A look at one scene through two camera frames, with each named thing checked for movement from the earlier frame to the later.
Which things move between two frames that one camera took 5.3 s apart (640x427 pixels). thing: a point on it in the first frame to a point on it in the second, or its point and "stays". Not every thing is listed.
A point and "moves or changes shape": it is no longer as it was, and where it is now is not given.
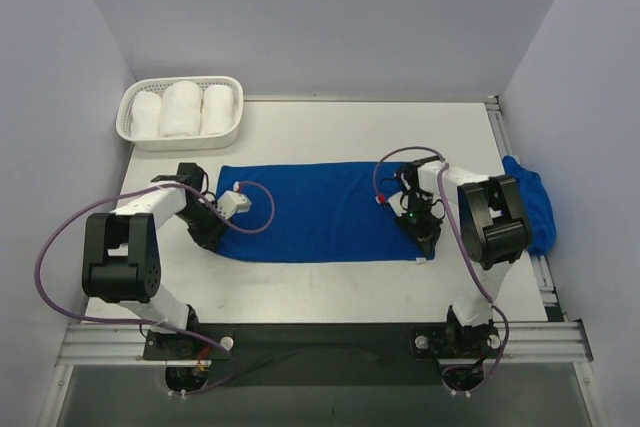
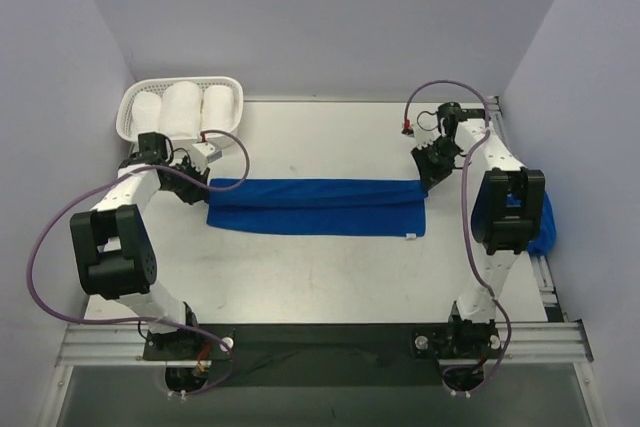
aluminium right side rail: x=548 y=296 stays
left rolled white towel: x=146 y=115 stays
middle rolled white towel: x=181 y=109 stays
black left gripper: x=208 y=233 to x=189 y=184
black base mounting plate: x=294 y=354 stays
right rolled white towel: x=218 y=109 stays
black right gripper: x=422 y=234 to x=433 y=167
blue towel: x=316 y=213 moves or changes shape
